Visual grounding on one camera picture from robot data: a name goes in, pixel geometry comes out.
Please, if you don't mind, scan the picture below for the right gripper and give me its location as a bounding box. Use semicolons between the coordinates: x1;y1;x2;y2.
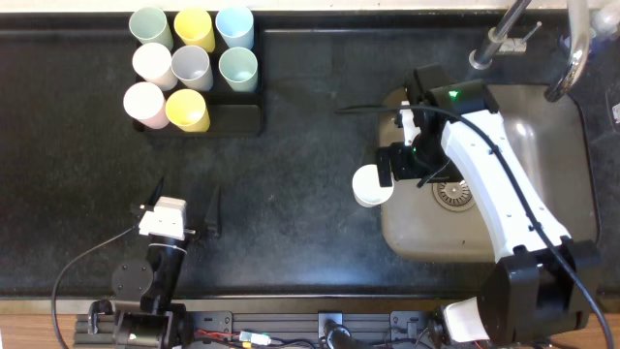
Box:
376;143;464;189

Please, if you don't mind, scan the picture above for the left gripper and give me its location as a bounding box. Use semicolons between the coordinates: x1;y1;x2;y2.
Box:
144;175;224;240

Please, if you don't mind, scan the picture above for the white cup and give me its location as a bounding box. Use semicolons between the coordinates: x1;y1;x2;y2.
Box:
351;163;395;209

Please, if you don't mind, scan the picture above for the yellow cup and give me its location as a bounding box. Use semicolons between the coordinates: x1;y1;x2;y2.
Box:
173;6;217;54
165;88;212;134

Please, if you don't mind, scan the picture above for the black tray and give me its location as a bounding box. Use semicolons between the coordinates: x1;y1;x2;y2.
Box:
131;13;266;139

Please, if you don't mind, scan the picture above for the pink cup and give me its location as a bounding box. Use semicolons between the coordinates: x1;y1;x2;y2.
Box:
122;80;171;131
131;42;179;92

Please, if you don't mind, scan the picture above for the grey cup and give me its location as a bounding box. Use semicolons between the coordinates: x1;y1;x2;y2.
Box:
170;45;215;93

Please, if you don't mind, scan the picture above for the green cup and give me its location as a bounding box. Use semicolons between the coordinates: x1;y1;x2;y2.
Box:
128;6;174;50
218;46;260;94

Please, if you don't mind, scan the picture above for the steel sink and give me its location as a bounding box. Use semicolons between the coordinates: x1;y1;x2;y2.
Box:
377;83;603;266

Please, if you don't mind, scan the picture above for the blue cup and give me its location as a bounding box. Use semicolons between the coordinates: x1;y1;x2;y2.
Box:
214;5;256;51

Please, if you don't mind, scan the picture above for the steel tap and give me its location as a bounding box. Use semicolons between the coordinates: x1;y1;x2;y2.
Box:
467;0;595;104

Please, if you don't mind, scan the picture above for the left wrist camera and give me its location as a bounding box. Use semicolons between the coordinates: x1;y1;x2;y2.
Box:
138;196;189;242

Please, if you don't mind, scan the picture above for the black cable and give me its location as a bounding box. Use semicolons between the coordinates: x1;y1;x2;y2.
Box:
50;224;141;349
333;103;604;349

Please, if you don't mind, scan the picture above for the mounting rail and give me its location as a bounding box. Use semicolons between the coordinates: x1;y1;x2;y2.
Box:
72;309;485;349

